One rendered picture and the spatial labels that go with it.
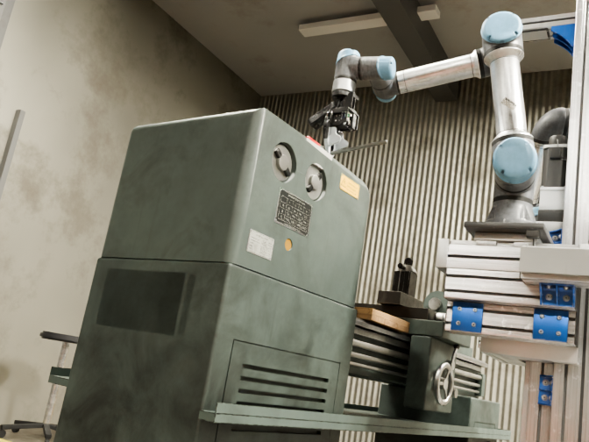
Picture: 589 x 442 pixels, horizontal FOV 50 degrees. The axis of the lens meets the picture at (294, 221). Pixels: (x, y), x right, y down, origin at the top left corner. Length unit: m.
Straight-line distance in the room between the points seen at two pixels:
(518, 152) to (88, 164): 3.89
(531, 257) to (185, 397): 0.96
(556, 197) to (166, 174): 1.27
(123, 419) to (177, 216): 0.50
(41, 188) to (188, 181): 3.36
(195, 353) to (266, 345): 0.20
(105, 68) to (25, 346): 2.23
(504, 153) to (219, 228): 0.84
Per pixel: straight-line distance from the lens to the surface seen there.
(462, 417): 2.92
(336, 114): 2.04
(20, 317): 4.87
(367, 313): 2.16
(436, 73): 2.18
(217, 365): 1.43
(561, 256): 1.77
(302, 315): 1.67
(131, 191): 1.76
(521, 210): 1.96
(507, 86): 1.97
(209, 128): 1.62
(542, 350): 1.99
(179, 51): 6.12
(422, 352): 2.42
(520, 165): 1.85
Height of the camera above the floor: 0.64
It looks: 14 degrees up
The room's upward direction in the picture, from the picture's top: 10 degrees clockwise
